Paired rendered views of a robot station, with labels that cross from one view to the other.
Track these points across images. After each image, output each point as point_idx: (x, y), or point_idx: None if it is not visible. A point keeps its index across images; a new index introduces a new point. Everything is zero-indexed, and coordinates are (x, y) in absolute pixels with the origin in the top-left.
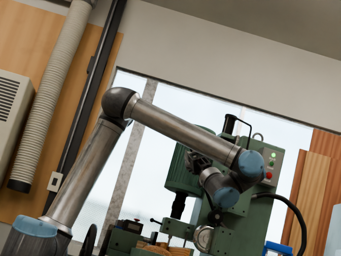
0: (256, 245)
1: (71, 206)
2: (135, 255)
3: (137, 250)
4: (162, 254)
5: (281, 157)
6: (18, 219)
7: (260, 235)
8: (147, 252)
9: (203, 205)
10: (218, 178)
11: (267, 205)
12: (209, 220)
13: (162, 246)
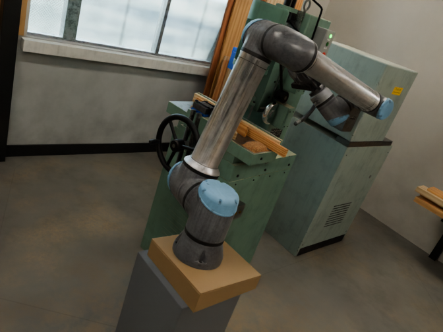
0: (294, 105)
1: (224, 152)
2: (238, 151)
3: (243, 150)
4: (264, 152)
5: (333, 36)
6: (214, 203)
7: (298, 97)
8: (256, 155)
9: (268, 83)
10: (336, 103)
11: None
12: (275, 99)
13: (243, 128)
